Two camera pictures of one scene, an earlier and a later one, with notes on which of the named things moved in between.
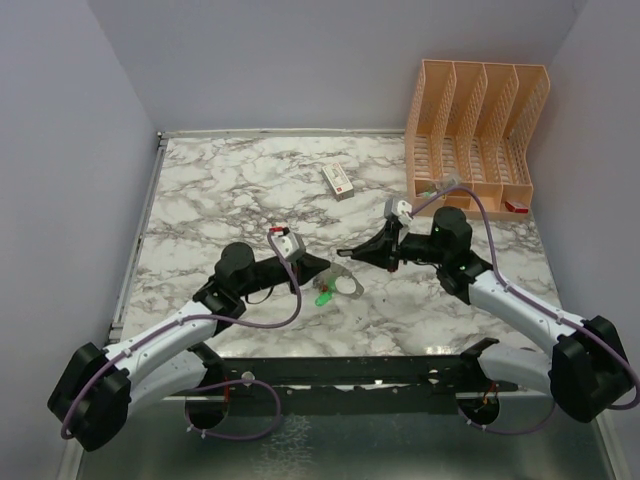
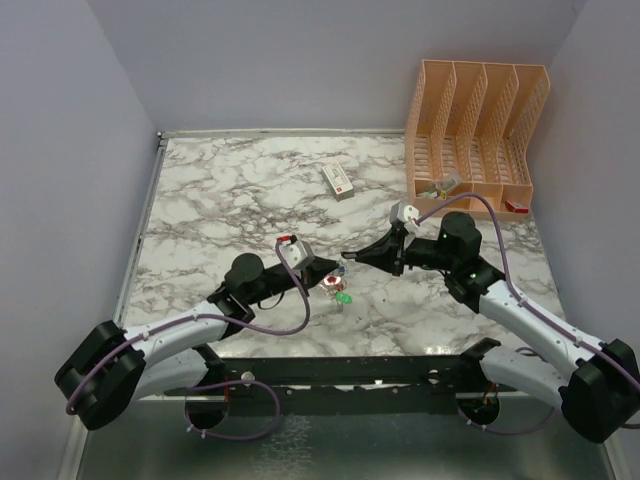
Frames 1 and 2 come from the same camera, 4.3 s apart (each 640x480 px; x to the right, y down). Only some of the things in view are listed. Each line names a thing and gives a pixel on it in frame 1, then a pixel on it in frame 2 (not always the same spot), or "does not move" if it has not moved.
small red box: (516, 207) does not move
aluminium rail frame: (71, 458) does not move
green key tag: (323, 298) to (343, 297)
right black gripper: (383, 247) does not move
